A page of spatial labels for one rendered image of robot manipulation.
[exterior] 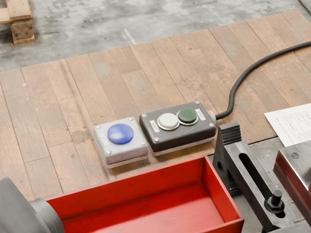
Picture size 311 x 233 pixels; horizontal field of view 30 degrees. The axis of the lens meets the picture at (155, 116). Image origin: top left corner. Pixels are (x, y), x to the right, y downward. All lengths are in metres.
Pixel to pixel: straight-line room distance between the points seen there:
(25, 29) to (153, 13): 0.60
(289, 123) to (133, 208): 0.31
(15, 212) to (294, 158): 0.31
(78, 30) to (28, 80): 1.61
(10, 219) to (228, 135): 0.48
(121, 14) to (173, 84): 1.73
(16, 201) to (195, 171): 0.47
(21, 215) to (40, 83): 0.64
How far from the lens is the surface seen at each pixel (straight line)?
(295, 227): 0.75
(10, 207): 0.41
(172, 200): 0.84
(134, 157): 0.89
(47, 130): 0.94
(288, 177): 0.61
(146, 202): 0.84
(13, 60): 2.50
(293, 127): 0.98
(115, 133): 0.88
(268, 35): 1.16
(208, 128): 0.91
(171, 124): 0.89
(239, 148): 0.83
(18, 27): 2.54
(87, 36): 2.59
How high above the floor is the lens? 1.58
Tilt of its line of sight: 45 degrees down
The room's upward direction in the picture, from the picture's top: 3 degrees clockwise
